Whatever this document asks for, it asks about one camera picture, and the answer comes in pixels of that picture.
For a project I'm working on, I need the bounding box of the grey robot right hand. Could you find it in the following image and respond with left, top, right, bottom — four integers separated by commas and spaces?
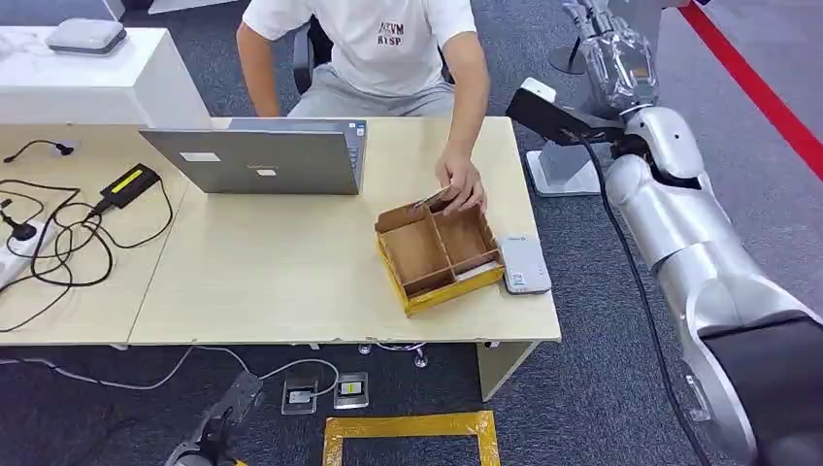
562, 0, 661, 118

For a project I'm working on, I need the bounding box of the person's left hand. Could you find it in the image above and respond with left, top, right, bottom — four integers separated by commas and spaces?
434, 148, 488, 216

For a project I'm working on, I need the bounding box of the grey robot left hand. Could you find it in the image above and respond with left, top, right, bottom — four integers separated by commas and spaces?
186, 371, 266, 466

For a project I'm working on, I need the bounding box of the wooden card box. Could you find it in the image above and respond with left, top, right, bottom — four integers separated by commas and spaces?
374, 186, 507, 318

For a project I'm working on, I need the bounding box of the white card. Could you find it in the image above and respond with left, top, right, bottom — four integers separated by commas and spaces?
454, 260, 504, 283

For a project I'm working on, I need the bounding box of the grey card reader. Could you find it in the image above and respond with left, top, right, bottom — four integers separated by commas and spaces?
498, 234, 553, 296

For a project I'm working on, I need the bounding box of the person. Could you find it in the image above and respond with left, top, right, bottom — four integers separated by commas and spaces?
235, 0, 491, 216

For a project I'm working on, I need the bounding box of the red floor tape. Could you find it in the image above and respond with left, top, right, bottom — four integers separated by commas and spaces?
679, 1, 823, 183

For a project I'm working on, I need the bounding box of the chrome desk foot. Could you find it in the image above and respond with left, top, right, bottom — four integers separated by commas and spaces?
356, 342, 431, 370

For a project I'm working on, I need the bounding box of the beige desk leg panel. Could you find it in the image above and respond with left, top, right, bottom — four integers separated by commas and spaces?
476, 339, 540, 403

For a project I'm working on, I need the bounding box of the grey laptop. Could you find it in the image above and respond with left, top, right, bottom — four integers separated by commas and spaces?
138, 117, 369, 196

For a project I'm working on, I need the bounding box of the black power adapter yellow label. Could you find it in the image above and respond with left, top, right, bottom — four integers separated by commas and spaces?
99, 163, 162, 211

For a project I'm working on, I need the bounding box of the white power strip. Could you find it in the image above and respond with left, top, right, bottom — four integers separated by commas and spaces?
0, 221, 52, 287

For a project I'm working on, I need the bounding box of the black plug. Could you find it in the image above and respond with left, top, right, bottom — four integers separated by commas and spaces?
1, 209, 40, 243

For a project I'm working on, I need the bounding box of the white cabinet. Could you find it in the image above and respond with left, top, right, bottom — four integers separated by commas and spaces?
0, 26, 213, 128

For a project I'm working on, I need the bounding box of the flat grey device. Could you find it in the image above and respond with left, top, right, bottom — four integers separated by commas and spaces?
45, 17, 128, 56

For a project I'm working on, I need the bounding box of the black stanchion post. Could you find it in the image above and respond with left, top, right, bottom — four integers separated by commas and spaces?
547, 35, 587, 76

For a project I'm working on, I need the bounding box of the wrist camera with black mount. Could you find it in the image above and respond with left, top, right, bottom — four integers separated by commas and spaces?
505, 77, 628, 146

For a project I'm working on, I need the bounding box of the white floor cable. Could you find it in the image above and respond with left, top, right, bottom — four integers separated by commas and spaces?
0, 347, 340, 400

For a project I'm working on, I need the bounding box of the yellow tape frame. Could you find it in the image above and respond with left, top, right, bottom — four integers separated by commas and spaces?
321, 411, 502, 466

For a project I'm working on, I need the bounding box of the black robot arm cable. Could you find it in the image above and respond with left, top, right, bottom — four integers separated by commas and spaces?
580, 136, 715, 466

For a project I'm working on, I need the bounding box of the black adapter cable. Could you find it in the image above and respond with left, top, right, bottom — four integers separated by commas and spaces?
0, 179, 176, 334

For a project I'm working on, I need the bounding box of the thin black cable with plug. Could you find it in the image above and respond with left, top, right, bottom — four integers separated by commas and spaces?
3, 139, 77, 165

